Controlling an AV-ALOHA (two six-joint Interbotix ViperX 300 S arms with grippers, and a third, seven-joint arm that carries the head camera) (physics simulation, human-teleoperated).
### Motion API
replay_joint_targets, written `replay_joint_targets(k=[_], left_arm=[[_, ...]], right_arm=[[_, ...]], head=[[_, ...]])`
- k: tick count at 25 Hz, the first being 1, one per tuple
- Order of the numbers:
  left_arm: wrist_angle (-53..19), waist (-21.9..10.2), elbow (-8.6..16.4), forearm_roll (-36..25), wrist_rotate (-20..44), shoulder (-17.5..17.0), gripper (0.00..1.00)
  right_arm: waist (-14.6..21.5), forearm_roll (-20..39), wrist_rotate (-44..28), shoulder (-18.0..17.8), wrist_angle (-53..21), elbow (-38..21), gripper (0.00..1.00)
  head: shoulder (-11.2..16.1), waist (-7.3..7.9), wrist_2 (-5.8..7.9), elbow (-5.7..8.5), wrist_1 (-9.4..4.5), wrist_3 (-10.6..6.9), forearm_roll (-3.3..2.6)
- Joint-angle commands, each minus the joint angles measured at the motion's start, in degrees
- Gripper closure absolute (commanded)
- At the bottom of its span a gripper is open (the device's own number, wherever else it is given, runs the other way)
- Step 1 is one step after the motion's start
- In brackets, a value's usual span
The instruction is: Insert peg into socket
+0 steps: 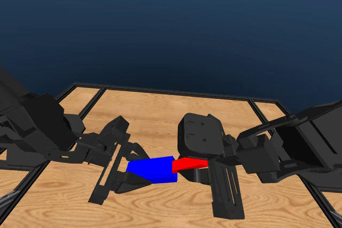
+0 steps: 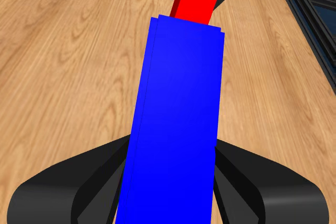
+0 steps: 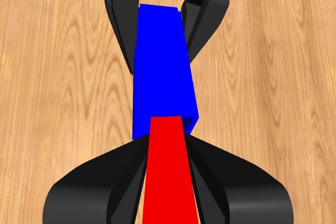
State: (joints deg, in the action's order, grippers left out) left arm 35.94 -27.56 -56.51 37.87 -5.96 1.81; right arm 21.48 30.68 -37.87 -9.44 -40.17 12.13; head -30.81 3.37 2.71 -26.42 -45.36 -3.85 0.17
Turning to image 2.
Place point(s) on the blue hollow socket block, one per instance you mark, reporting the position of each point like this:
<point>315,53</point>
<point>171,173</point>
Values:
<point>178,116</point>

